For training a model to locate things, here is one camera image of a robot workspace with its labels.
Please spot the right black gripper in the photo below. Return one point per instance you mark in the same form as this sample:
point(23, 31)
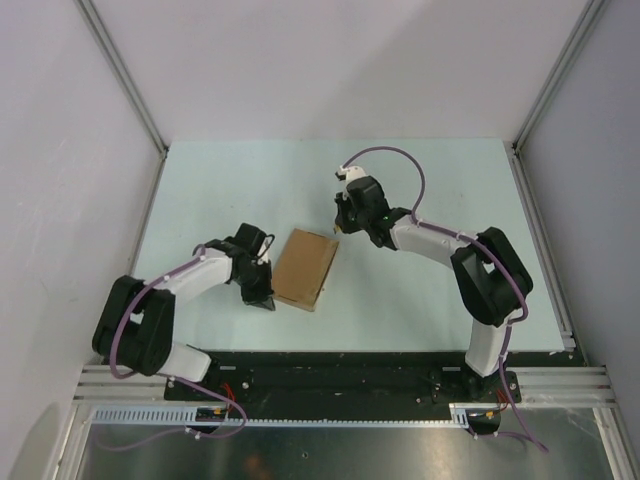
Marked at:
point(342, 205)

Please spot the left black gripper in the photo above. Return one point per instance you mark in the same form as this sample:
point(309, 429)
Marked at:
point(256, 297)

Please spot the brown cardboard express box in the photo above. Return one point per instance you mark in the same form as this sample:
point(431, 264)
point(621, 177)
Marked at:
point(302, 268)

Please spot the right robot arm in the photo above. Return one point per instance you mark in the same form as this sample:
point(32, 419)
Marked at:
point(492, 280)

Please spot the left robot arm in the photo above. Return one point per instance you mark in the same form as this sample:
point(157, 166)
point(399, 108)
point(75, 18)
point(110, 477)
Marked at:
point(135, 332)

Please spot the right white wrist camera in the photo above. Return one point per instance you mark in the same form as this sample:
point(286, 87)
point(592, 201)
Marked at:
point(347, 174)

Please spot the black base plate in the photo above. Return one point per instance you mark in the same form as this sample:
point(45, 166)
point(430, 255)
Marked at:
point(322, 386)

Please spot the aluminium front rail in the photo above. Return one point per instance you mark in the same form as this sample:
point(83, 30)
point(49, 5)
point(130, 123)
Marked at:
point(553, 387)

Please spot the left aluminium frame post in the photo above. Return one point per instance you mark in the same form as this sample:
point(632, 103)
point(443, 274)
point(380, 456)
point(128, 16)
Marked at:
point(120, 71)

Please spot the aluminium frame post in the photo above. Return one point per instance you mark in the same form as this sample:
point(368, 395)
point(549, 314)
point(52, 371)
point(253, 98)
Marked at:
point(120, 71)
point(573, 46)

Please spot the right aluminium frame post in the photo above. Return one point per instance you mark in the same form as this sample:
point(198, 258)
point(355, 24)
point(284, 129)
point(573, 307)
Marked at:
point(573, 46)

